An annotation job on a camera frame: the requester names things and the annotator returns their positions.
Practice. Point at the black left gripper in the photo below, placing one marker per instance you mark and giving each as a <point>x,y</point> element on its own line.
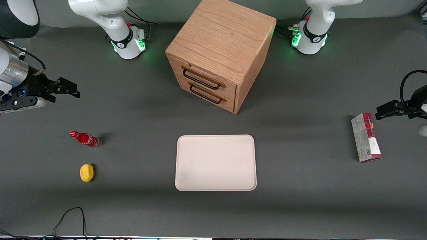
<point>414,107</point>

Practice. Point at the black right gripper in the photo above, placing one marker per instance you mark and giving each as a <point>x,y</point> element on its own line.
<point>34,85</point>

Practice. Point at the red coke bottle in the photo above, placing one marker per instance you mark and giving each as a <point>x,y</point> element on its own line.
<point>86,139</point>

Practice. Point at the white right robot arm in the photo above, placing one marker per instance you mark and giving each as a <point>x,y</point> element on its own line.
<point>122,41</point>

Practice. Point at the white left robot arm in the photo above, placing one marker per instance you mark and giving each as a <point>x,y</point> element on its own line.
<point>313,36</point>

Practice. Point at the white rectangular tray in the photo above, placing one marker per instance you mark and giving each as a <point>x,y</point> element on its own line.
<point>216,163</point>

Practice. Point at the grey and red carton box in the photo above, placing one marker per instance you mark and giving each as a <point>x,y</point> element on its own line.
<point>365,140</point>

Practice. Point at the yellow lemon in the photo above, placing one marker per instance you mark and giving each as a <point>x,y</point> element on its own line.
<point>86,173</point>

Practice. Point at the wooden drawer front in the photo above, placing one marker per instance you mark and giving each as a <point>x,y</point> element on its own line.
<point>203,100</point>
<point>206,71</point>

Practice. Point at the wooden drawer cabinet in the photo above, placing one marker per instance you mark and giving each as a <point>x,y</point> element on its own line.
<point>222,33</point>

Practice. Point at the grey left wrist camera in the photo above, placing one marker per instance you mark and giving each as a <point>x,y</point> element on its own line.
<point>423,130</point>

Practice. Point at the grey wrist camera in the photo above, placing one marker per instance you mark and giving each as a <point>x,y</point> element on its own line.
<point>23,104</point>
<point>423,130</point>

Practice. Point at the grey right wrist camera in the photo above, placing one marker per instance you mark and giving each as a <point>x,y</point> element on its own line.
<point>23,104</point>

